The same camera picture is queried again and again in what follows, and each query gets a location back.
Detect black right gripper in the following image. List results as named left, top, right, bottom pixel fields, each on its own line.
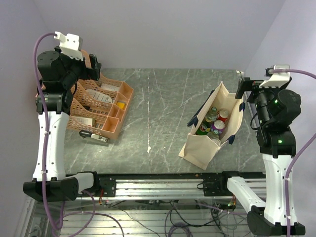
left=236, top=77, right=286, bottom=126

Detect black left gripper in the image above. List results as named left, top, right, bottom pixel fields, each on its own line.
left=55, top=45, right=102, bottom=88

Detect red cola can front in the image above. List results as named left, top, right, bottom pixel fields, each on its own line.
left=217, top=109, right=230, bottom=123

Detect red cola can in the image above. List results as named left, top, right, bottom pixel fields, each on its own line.
left=212, top=138, right=222, bottom=147
left=217, top=109, right=230, bottom=123

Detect clear Chang bottle front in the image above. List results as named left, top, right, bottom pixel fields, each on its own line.
left=205, top=107, right=218, bottom=123

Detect clear chang bottle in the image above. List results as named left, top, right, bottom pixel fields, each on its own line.
left=207, top=131, right=219, bottom=139
left=205, top=107, right=218, bottom=123

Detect purple Fanta can front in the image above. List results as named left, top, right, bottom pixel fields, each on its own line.
left=211, top=120, right=225, bottom=135

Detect green Perrier glass bottle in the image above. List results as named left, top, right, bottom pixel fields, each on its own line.
left=196, top=121, right=211, bottom=135

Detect cream canvas tote bag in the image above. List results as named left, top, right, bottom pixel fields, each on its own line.
left=178, top=82, right=245, bottom=170

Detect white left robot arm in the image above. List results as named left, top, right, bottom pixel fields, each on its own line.
left=23, top=48, right=101, bottom=202

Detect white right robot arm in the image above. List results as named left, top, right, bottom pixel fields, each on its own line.
left=217, top=78, right=306, bottom=237

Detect white box rear slot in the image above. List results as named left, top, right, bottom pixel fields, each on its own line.
left=100, top=83, right=120, bottom=92

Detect white box slot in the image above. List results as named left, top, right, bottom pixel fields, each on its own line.
left=100, top=83, right=120, bottom=92
left=74, top=116, right=95, bottom=127

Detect white oval blister pack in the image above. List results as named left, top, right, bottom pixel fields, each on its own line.
left=86, top=89, right=113, bottom=103

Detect pink plastic file organizer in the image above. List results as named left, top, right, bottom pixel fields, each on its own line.
left=66, top=50, right=133, bottom=140

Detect yellow sticky note block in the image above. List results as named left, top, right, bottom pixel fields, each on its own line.
left=116, top=101, right=126, bottom=110

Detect white box front slot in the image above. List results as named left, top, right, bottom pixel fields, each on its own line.
left=74, top=116, right=95, bottom=127

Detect black grey stapler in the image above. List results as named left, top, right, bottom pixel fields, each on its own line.
left=79, top=130, right=109, bottom=146

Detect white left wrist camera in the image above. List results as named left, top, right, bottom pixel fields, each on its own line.
left=54, top=32, right=83, bottom=61

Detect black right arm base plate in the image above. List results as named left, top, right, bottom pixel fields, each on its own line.
left=197, top=180, right=230, bottom=197

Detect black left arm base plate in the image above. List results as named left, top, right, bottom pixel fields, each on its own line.
left=99, top=177, right=117, bottom=198

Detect aluminium mounting rail frame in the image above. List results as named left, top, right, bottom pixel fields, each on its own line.
left=14, top=177, right=297, bottom=237

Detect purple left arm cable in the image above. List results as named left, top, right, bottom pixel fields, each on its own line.
left=33, top=33, right=124, bottom=237

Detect loose cables under frame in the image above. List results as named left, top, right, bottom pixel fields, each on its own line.
left=81, top=195, right=272, bottom=237

